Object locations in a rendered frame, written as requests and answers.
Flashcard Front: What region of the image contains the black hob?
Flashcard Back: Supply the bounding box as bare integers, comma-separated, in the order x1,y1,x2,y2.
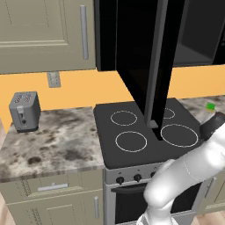
93,98,207,171

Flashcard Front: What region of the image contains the black microwave door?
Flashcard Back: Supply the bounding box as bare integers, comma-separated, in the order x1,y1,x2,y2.
115,0,186,142

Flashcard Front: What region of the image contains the green and yellow sponge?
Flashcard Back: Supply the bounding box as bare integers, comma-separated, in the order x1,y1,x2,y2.
205,102,217,113

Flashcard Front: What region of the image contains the beige wall cupboard door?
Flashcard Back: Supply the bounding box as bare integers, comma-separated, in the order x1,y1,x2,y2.
0,0,98,75

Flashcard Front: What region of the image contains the grey microwave door handle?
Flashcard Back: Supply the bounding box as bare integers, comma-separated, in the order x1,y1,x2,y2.
144,0,170,130

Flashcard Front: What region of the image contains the black microwave oven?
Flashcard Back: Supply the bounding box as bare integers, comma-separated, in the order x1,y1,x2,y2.
94,0,225,72

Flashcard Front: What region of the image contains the grey toaster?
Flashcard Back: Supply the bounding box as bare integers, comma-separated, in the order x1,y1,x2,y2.
8,91,42,134

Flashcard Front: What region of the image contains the grey wall socket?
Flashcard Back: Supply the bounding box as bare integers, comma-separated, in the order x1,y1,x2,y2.
46,71,62,89

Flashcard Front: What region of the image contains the beige base cupboard door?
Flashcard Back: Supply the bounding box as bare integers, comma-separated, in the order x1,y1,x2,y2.
5,189,105,225
196,169,225,215

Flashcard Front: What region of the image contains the grey base cupboard handle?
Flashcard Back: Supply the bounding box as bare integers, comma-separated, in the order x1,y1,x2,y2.
204,176,217,200
93,195,100,220

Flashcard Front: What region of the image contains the silver oven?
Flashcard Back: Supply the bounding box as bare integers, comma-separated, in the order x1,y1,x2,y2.
103,162,213,225

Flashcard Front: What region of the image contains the grey wall cupboard handle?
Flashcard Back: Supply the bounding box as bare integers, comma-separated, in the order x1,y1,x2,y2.
79,4,90,61

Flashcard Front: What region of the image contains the grey drawer handle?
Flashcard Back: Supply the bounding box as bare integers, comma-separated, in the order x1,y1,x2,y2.
37,182,69,192

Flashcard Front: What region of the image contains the beige drawer front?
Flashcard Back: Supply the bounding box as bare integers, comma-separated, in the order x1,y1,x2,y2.
0,169,105,205

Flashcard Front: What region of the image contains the black oven door handle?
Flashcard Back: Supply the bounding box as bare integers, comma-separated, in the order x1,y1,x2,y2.
111,183,153,194

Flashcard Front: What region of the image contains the black oven door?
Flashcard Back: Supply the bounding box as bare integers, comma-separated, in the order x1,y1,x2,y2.
110,181,206,225

